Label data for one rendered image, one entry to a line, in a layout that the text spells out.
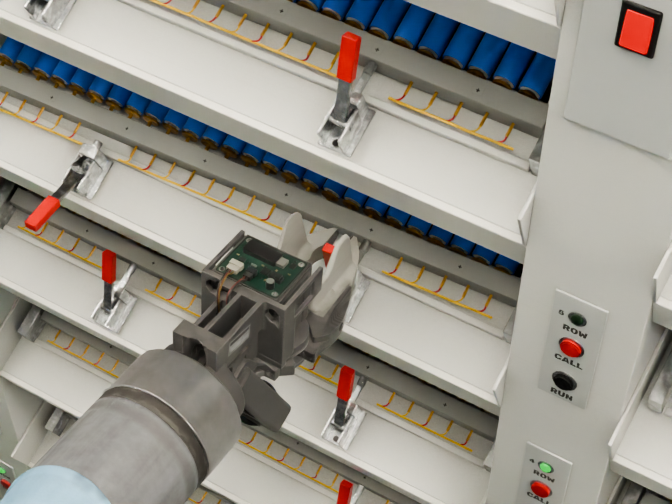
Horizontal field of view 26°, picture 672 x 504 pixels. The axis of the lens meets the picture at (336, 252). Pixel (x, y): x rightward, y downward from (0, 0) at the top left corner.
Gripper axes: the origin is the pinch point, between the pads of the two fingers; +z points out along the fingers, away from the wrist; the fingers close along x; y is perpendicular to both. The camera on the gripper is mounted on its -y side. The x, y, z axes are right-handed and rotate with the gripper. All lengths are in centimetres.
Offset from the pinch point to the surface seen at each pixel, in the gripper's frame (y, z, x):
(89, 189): -7.1, 1.0, 25.7
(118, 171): -6.3, 3.6, 24.4
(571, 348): 3.3, -2.2, -20.8
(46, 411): -62, 12, 45
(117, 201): -7.5, 1.5, 23.0
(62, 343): -45, 11, 40
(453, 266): -2.3, 6.1, -7.7
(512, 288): -2.2, 6.4, -12.9
